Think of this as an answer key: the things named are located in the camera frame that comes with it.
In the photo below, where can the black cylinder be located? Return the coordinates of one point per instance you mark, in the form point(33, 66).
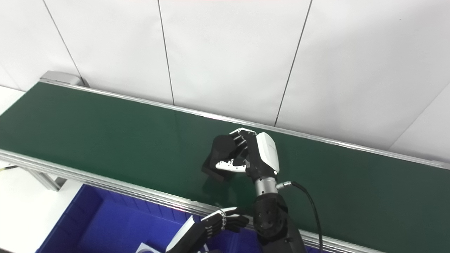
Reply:
point(219, 147)

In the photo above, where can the blue bin with white parts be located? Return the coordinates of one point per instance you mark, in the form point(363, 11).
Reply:
point(105, 225)

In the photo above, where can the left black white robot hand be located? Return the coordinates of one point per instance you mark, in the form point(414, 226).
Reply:
point(197, 230)

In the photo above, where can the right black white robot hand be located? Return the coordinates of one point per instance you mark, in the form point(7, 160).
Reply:
point(265, 154)

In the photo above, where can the green conveyor belt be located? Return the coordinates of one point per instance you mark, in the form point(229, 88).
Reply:
point(105, 184)
point(105, 140)

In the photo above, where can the aluminium conveyor leg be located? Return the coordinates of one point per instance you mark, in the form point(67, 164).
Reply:
point(45, 179)

